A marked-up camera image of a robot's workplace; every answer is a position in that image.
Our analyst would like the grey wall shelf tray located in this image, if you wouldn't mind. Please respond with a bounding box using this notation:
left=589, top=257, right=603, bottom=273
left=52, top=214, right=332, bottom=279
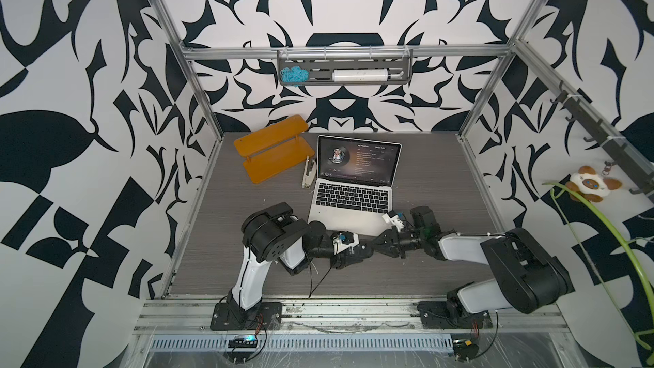
left=277, top=47, right=414, bottom=86

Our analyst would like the controller board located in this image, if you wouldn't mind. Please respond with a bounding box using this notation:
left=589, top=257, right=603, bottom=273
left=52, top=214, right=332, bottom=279
left=453, top=339, right=479, bottom=361
left=228, top=335, right=259, bottom=350

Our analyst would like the white paper roll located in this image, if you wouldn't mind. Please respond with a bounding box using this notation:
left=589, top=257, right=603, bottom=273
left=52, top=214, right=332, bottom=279
left=332, top=69, right=389, bottom=83

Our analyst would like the silver laptop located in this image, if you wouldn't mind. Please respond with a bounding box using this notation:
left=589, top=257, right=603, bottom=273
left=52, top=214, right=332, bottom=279
left=308, top=135, right=402, bottom=237

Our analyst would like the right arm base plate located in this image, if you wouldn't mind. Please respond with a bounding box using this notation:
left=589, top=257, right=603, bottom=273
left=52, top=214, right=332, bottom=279
left=417, top=301, right=494, bottom=330

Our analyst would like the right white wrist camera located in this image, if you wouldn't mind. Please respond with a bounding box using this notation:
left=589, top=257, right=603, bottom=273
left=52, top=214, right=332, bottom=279
left=381, top=211, right=408, bottom=233

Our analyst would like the left controller board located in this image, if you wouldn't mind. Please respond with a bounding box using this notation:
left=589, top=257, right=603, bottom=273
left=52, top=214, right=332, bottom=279
left=228, top=335, right=259, bottom=350

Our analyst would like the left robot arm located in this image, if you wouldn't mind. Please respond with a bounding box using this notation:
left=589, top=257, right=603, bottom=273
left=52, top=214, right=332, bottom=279
left=227, top=202, right=374, bottom=321

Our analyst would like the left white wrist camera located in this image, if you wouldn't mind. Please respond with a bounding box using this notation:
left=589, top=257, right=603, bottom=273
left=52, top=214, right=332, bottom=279
left=331, top=231, right=359, bottom=255

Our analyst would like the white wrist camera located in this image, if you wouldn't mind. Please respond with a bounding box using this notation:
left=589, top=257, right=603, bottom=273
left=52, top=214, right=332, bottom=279
left=381, top=211, right=408, bottom=233
left=331, top=231, right=359, bottom=255

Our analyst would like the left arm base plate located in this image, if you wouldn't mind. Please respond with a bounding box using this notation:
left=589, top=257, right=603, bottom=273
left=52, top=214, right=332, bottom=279
left=209, top=302, right=283, bottom=331

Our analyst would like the black hook rail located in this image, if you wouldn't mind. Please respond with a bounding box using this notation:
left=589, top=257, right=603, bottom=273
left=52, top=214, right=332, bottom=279
left=549, top=81, right=653, bottom=202

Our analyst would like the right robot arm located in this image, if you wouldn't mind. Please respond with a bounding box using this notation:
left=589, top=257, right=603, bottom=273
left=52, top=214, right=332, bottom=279
left=371, top=206, right=575, bottom=321

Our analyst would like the right controller board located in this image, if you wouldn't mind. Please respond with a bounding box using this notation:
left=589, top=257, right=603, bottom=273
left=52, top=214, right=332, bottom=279
left=453, top=339, right=479, bottom=361

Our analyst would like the teal cloth ball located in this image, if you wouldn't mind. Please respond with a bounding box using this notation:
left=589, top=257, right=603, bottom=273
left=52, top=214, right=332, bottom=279
left=280, top=66, right=310, bottom=85

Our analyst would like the grey stapler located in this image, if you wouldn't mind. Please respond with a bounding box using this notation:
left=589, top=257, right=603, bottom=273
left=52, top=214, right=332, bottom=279
left=301, top=157, right=317, bottom=189

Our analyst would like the green hose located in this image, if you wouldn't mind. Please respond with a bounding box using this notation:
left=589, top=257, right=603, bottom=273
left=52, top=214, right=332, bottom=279
left=542, top=181, right=654, bottom=364

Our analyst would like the plush cat toy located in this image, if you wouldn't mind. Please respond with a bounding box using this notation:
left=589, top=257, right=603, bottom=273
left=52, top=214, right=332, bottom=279
left=565, top=165, right=623, bottom=203

